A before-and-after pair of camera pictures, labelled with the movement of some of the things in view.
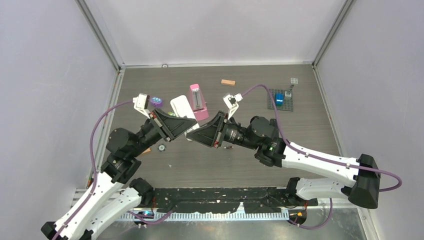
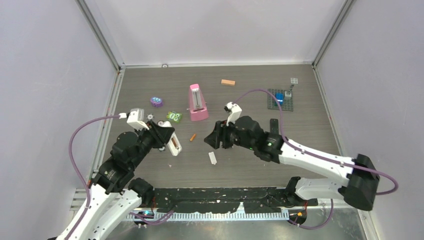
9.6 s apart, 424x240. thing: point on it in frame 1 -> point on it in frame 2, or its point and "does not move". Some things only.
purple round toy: (156, 101) does not move
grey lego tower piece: (288, 93) does not move
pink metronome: (199, 105) does not move
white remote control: (181, 108) -> (174, 144)
